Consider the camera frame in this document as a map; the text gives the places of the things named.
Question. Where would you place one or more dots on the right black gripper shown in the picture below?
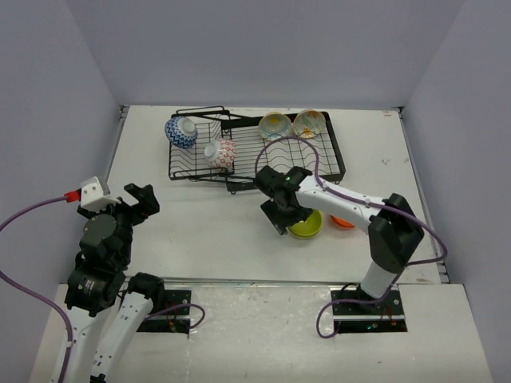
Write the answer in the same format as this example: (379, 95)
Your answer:
(283, 222)

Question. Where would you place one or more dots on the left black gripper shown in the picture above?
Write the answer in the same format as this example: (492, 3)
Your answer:
(147, 203)

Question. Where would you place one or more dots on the lime green bowl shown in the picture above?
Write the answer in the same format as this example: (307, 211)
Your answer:
(304, 233)
(314, 221)

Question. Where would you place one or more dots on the yellow sun pattern bowl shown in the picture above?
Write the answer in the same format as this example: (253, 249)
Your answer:
(274, 125)

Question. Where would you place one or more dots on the floral orange green bowl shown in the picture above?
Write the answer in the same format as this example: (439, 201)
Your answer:
(309, 123)

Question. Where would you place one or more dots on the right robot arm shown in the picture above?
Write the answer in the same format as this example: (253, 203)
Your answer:
(394, 232)

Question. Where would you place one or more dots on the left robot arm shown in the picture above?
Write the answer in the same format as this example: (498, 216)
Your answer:
(104, 310)

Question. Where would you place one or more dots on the blue zigzag pattern bowl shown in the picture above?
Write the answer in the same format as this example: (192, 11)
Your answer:
(181, 132)

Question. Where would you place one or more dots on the red pattern white bowl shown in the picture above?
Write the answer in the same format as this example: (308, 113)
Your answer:
(220, 153)

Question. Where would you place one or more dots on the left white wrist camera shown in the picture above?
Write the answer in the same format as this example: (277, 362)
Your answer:
(95, 194)

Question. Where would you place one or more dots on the black wire dish rack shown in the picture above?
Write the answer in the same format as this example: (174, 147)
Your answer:
(213, 123)

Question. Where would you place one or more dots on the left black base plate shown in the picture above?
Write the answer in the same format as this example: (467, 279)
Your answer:
(172, 322)

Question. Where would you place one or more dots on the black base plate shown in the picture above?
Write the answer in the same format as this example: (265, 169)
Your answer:
(384, 317)
(172, 322)

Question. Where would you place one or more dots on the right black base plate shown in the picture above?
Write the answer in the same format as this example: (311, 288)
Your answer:
(384, 317)

